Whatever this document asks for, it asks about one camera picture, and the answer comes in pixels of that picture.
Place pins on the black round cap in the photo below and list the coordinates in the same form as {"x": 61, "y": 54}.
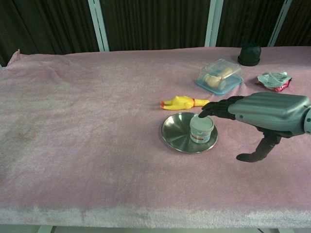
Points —
{"x": 249, "y": 55}

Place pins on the yellow rubber chicken toy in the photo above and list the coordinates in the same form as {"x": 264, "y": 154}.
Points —
{"x": 181, "y": 102}

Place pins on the round stainless steel plate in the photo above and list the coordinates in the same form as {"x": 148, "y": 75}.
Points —
{"x": 177, "y": 131}

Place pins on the dark pleated curtain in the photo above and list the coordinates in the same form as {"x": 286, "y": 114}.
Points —
{"x": 155, "y": 21}

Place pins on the crumpled silver red snack wrapper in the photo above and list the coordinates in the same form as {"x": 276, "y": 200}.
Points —
{"x": 273, "y": 81}

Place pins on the clear box with blue base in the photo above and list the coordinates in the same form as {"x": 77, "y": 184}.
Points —
{"x": 218, "y": 75}

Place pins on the white metal frame post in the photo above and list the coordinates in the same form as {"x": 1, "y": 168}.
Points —
{"x": 98, "y": 24}
{"x": 213, "y": 23}
{"x": 279, "y": 23}

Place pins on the small white plastic jar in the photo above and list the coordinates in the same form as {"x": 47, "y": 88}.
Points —
{"x": 201, "y": 131}

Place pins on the pink fleece table cloth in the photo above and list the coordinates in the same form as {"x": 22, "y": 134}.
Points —
{"x": 97, "y": 136}

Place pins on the grey black right robot hand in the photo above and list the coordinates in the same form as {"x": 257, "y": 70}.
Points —
{"x": 267, "y": 109}

